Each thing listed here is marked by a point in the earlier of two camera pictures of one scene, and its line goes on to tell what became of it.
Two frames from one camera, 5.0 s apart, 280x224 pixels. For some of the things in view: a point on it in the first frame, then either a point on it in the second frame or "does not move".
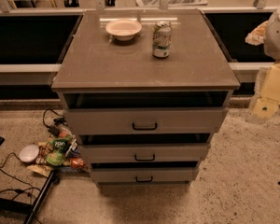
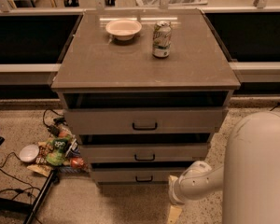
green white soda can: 161,39 does not move
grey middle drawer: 145,153 does not move
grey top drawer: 145,120 does not move
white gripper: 278,36 -> 176,190
